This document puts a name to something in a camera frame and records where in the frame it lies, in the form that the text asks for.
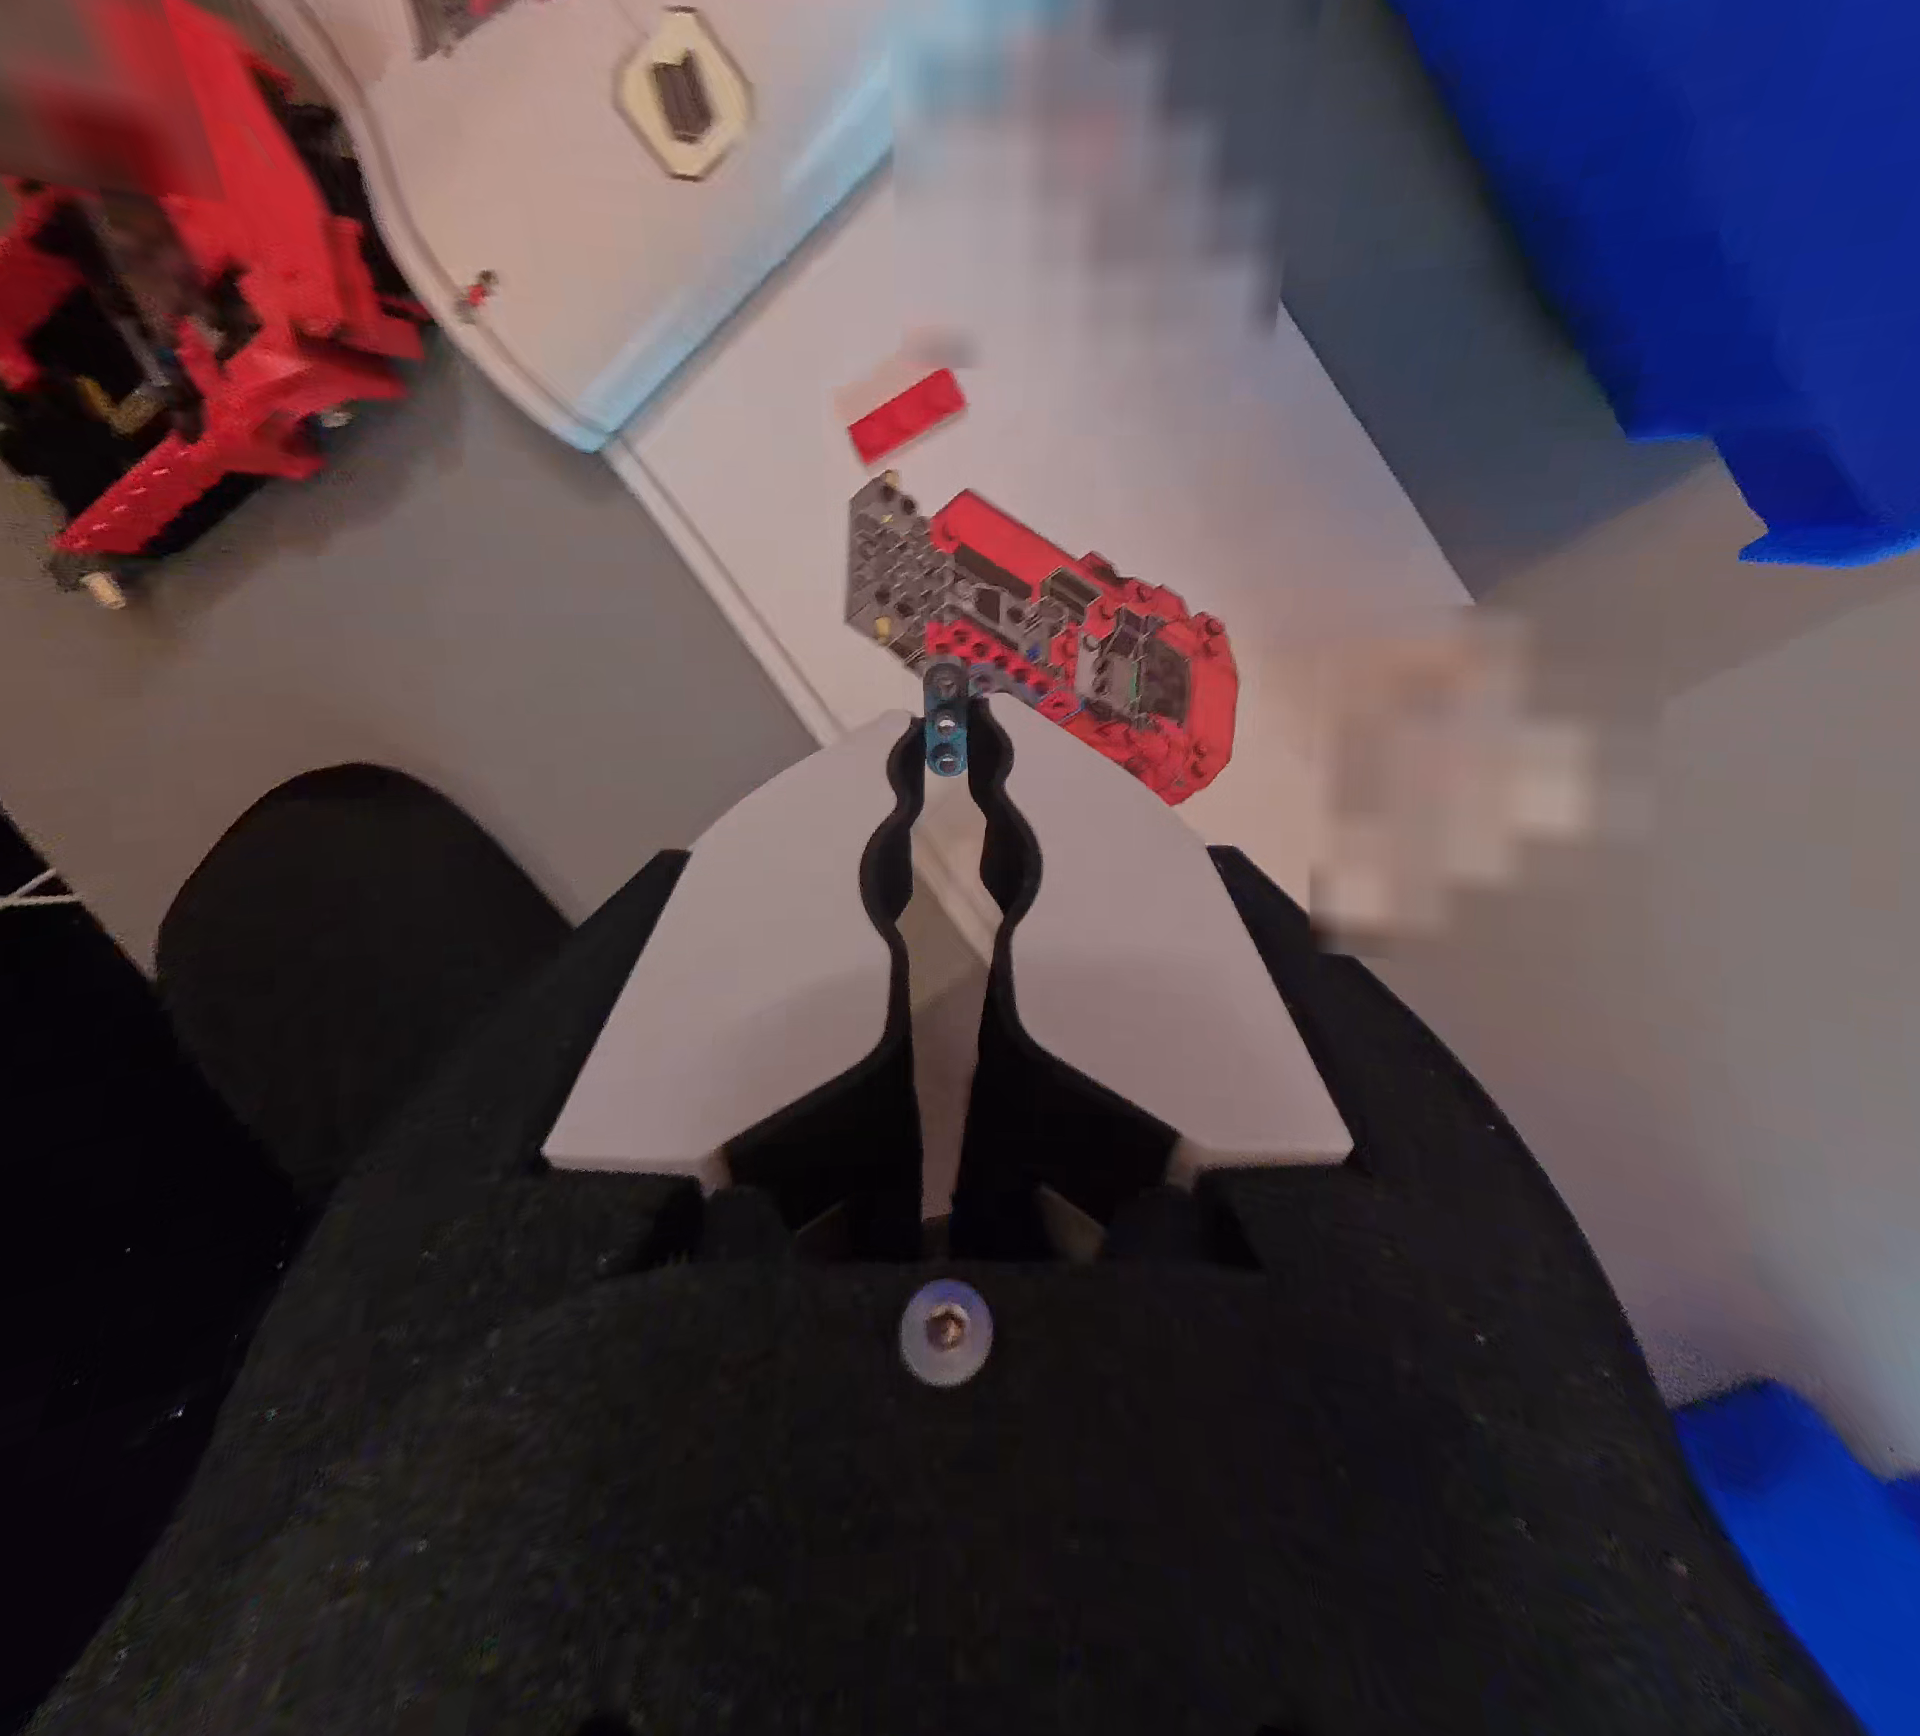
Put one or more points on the white instruction booklet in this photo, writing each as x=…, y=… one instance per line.
x=751, y=265

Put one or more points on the small toy pin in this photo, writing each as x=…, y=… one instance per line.
x=481, y=294

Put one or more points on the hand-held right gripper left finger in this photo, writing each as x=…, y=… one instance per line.
x=751, y=969

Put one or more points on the black textured cushion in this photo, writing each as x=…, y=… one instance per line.
x=345, y=955

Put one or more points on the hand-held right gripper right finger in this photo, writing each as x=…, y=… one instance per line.
x=1154, y=988

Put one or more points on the red toy brick car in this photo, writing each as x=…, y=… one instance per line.
x=255, y=311

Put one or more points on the small blue toy beam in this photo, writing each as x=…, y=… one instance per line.
x=946, y=730

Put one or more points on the blue plastic bin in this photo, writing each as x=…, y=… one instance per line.
x=1649, y=115
x=1817, y=1569

